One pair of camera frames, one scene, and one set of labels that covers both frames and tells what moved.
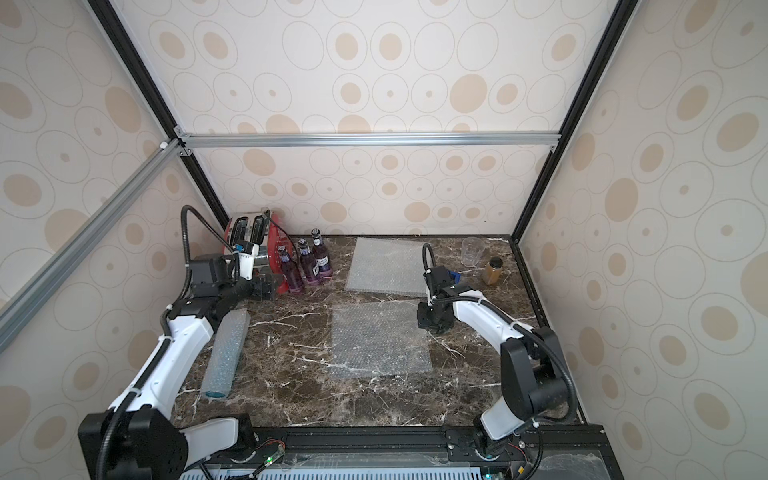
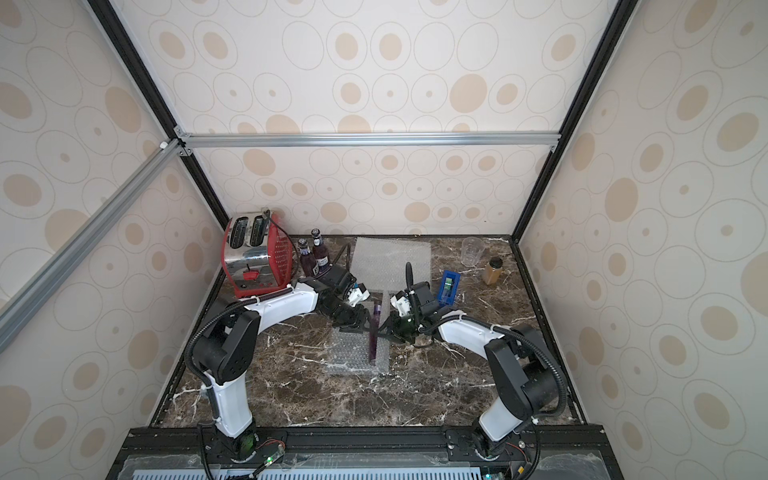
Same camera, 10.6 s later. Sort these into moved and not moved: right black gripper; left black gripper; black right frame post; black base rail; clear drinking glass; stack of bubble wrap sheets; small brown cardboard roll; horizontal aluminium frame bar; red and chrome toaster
Moved: right black gripper; left black gripper
Not moved: horizontal aluminium frame bar; black right frame post; clear drinking glass; red and chrome toaster; stack of bubble wrap sheets; black base rail; small brown cardboard roll
